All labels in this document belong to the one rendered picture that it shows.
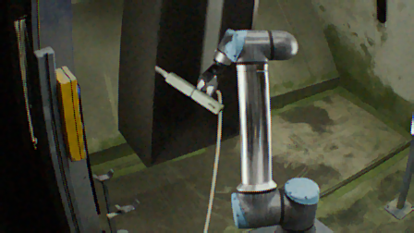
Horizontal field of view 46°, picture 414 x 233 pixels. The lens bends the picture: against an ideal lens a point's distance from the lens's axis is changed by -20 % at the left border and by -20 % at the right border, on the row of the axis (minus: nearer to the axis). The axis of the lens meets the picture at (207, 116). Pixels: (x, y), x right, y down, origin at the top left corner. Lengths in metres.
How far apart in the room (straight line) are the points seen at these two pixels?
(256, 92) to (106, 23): 2.18
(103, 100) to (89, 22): 0.59
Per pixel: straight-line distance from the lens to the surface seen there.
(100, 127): 3.90
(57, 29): 2.03
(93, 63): 3.97
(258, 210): 2.11
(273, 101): 4.49
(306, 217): 2.17
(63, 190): 1.71
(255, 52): 2.06
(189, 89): 2.82
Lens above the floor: 2.16
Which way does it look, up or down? 28 degrees down
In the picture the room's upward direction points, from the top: 1 degrees counter-clockwise
